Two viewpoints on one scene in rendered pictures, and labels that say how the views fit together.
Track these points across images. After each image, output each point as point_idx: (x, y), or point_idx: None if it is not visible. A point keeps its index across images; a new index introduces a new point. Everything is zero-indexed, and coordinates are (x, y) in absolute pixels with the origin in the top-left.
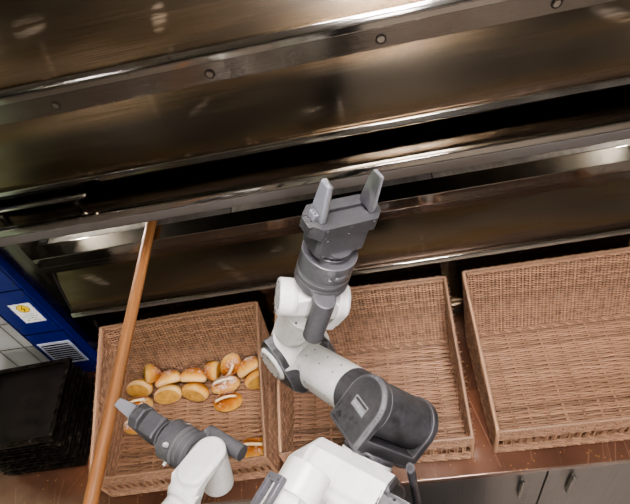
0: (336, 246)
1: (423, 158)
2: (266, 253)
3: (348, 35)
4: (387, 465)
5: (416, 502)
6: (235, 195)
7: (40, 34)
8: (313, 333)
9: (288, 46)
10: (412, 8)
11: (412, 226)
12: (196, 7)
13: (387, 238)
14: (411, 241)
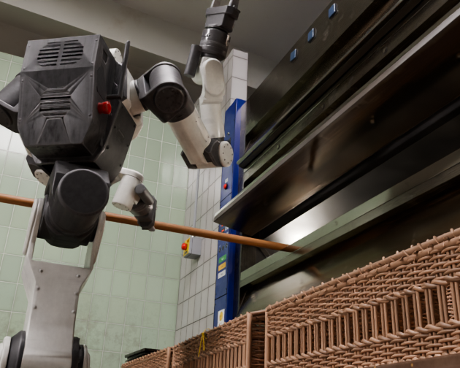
0: (211, 20)
1: (362, 86)
2: (323, 266)
3: (372, 55)
4: (134, 82)
5: (118, 87)
6: (288, 152)
7: (285, 110)
8: (185, 66)
9: (350, 75)
10: (384, 15)
11: (412, 223)
12: (326, 71)
13: (391, 239)
14: (406, 239)
